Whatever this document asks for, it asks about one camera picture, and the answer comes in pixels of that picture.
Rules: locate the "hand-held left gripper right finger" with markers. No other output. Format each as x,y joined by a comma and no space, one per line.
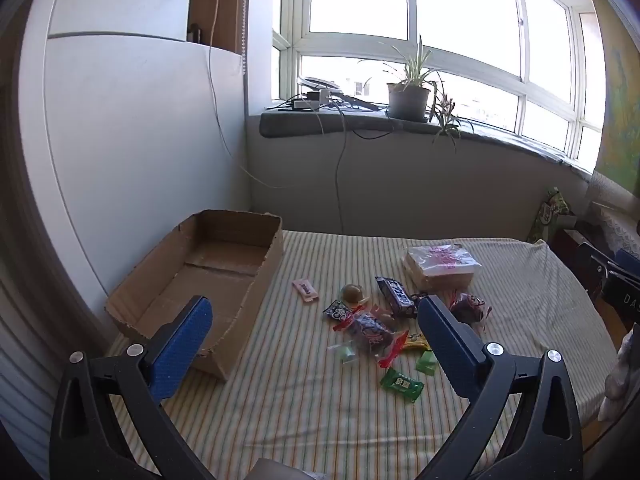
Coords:
450,350

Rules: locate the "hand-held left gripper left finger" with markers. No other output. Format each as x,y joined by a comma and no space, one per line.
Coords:
182,350

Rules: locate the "small green candy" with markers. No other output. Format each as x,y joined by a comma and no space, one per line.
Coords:
427,362

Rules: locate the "yellow candy packet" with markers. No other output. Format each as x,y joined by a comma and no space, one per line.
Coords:
416,342

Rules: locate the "large chocolate bar packet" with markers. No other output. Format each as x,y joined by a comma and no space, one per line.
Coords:
396,297

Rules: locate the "dark packet with red ends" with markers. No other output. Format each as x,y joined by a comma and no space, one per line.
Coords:
372,332

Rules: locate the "clear green candy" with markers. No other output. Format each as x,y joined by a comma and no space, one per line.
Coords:
346,352

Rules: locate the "cardboard box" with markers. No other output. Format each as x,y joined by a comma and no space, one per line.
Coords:
220,245

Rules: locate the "small black snack packet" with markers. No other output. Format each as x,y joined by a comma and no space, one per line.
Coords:
338,311

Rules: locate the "dark brown snack packet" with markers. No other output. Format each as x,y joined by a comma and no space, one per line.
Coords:
467,307

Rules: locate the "green candy packet white label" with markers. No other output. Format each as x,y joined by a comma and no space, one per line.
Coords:
401,385

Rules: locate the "bagged sliced bread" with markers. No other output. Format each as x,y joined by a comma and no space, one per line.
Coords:
440,265

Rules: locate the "pink candy packet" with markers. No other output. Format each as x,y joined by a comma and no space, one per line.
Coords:
305,290

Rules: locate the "striped tablecloth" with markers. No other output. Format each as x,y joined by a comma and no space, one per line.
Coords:
310,420

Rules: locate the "green patterned bag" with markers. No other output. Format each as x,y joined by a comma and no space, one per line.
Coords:
550,210

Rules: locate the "white lace cloth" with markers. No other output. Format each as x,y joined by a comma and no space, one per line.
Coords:
615,220

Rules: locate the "white wardrobe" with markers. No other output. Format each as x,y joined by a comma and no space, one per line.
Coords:
125,135

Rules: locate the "small drooping plant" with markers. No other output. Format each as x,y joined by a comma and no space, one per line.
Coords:
445,115

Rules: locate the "potted spider plant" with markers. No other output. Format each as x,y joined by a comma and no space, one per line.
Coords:
407,100

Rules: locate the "white power strip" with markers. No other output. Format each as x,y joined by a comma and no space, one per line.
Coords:
306,104

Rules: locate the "white charger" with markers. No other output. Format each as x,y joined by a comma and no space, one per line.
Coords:
325,96

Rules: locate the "brown wooden cabinet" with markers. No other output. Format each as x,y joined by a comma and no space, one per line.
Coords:
225,5

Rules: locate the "wall map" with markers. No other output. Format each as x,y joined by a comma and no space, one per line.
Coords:
625,110

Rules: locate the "white window frame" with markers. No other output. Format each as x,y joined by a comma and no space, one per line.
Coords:
415,5

